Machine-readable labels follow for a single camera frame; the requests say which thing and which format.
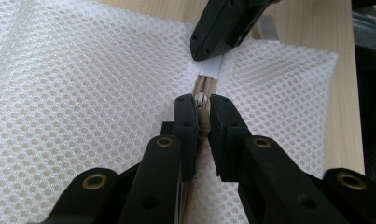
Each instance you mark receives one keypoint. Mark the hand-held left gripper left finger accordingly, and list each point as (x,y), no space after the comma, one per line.
(186,137)

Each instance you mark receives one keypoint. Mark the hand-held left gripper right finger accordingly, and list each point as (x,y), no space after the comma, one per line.
(227,137)

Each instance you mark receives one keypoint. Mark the beige zipper pull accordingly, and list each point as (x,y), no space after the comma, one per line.
(204,126)

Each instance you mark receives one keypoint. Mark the white mesh laundry bag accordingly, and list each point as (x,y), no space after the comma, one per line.
(83,93)

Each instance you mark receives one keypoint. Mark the dark grey equipment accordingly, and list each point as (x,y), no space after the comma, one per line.
(370,29)

